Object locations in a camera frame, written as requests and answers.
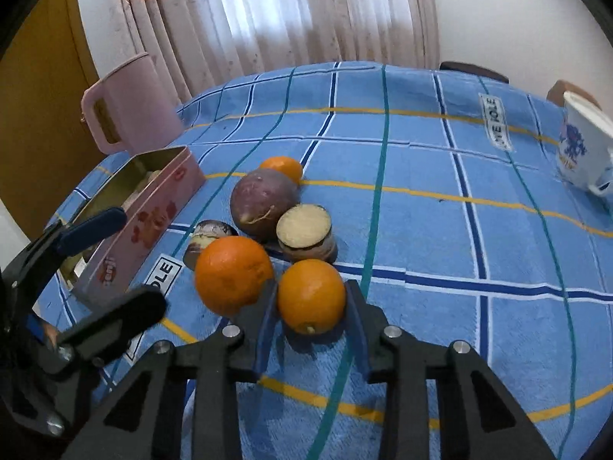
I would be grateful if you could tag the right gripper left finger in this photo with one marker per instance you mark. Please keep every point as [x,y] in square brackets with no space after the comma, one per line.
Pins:
[142,418]

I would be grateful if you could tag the halved mangosteen purple shell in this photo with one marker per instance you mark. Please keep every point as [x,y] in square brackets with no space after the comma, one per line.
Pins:
[206,232]

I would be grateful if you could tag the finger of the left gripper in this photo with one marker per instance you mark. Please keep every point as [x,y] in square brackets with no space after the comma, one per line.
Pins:
[104,336]
[40,259]

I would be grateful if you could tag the white blue floral mug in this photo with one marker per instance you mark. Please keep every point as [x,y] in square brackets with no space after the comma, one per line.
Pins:
[584,155]

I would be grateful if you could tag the purple passion fruit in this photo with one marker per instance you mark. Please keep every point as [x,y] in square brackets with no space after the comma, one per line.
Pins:
[259,199]

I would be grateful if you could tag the pink electric kettle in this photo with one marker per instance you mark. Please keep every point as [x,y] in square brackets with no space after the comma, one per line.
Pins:
[129,109]

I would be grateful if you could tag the blue plaid tablecloth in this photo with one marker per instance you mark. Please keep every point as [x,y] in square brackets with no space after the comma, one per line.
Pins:
[446,205]

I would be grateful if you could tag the halved mangosteen cut face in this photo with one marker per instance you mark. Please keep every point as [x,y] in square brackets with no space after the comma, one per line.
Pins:
[306,232]

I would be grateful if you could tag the large orange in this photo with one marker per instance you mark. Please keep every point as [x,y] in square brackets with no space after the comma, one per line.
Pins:
[311,297]
[231,273]

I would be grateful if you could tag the gold pink metal tin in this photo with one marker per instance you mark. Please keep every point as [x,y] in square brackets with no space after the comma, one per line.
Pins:
[152,188]

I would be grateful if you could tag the small orange tangerine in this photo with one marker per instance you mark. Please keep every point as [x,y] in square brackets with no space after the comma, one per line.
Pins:
[290,167]

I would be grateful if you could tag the dark round stool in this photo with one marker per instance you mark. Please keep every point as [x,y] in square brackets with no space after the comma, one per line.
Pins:
[472,69]

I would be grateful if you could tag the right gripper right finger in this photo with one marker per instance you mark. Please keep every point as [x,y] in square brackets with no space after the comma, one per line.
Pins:
[478,417]

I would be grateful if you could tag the floral sheer curtain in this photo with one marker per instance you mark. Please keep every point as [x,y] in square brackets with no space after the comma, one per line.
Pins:
[198,44]

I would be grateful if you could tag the brown wooden door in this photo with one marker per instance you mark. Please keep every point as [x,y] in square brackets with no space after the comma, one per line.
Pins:
[46,147]

